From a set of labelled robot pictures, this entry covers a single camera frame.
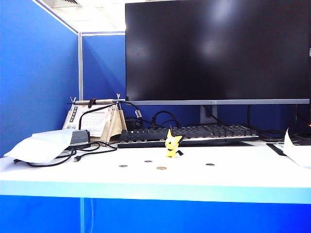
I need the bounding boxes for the black USB cable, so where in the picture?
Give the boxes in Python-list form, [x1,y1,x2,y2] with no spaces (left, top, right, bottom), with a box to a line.
[73,140,119,163]

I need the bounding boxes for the aluminium partition post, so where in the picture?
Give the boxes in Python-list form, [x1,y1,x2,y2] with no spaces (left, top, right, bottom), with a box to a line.
[78,31,84,100]

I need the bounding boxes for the thick black cable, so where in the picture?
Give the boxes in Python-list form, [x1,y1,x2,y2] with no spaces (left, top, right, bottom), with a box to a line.
[78,101,141,131]

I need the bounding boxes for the white plastic bag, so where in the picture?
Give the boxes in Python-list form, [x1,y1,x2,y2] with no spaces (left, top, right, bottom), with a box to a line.
[3,128,74,164]

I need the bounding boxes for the yellow black-eared doll figure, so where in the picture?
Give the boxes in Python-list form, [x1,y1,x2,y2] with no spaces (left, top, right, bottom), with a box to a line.
[165,125,184,159]

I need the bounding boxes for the white paper sheet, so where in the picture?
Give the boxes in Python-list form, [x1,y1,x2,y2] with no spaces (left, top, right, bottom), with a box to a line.
[282,128,311,168]

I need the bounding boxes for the black mechanical keyboard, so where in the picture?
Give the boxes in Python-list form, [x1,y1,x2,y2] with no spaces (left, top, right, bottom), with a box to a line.
[117,124,260,149]

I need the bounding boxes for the black laptop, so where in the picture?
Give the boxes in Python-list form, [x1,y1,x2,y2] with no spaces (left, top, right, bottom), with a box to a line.
[70,130,91,147]

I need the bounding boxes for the black looped monitor cable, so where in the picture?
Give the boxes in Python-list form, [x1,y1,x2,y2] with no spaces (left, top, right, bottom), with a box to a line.
[151,110,182,129]

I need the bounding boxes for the silver monitor stand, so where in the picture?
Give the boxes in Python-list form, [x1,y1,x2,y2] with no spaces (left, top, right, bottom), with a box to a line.
[200,104,218,125]

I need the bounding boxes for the black thin cable loop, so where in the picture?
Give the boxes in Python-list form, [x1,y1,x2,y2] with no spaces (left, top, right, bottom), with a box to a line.
[13,145,101,168]

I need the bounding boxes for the large black computer monitor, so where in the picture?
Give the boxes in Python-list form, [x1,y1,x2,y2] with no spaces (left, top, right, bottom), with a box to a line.
[125,0,311,106]

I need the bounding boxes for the beige desk calendar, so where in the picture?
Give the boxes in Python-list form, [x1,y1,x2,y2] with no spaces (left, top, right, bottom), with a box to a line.
[62,93,127,144]

